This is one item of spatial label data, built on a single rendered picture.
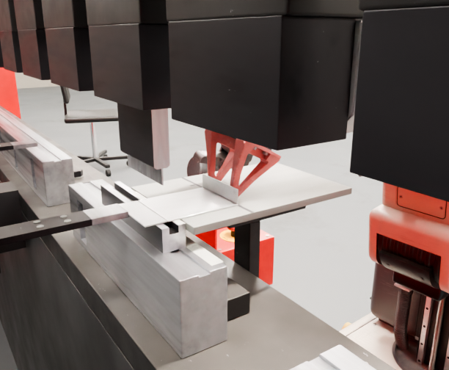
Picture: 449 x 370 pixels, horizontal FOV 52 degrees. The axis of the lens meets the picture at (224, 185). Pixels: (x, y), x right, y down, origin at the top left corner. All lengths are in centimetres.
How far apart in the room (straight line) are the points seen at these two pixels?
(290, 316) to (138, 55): 36
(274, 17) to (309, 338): 39
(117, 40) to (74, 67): 16
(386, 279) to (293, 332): 106
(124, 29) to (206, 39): 15
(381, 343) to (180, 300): 120
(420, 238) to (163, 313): 73
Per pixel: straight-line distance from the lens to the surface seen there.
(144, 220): 55
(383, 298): 165
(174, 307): 51
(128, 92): 49
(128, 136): 58
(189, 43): 37
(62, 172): 100
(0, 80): 270
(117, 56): 51
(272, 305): 62
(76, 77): 65
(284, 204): 60
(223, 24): 33
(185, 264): 51
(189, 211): 57
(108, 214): 57
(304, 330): 58
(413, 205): 118
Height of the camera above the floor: 121
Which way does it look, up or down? 18 degrees down
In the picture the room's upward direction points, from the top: straight up
